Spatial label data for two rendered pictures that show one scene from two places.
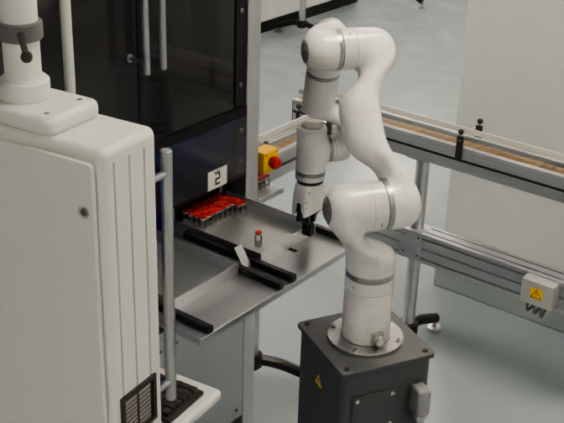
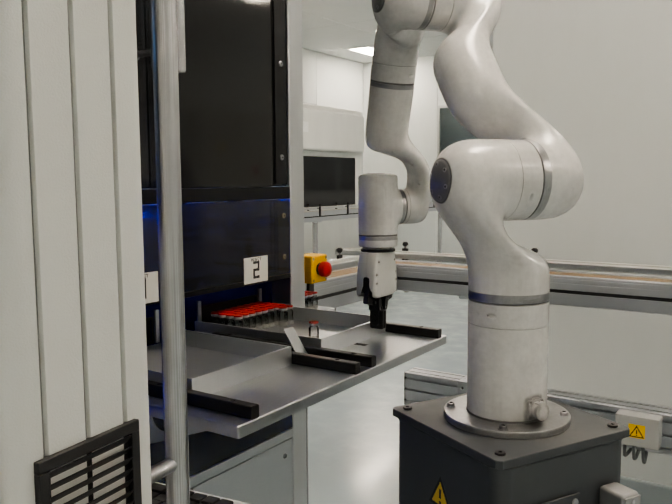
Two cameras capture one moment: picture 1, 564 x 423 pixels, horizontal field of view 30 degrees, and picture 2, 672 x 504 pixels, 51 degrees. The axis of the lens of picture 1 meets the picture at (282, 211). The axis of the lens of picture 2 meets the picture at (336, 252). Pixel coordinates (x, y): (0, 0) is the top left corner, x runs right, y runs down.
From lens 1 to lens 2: 1.59 m
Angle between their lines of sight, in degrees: 20
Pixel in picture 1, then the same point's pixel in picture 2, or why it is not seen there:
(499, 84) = (531, 244)
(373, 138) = (497, 82)
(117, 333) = (23, 266)
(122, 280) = (43, 126)
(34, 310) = not seen: outside the picture
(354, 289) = (492, 320)
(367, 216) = (510, 175)
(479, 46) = not seen: hidden behind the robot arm
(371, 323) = (524, 378)
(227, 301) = (279, 387)
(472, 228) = not seen: hidden behind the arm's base
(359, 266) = (499, 274)
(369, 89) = (478, 28)
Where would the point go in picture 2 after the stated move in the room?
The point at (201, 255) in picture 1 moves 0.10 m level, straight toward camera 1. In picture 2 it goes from (237, 348) to (238, 361)
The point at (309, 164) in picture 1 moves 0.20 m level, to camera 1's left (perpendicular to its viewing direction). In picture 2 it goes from (377, 219) to (282, 220)
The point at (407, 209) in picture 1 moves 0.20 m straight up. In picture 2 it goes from (568, 171) to (572, 29)
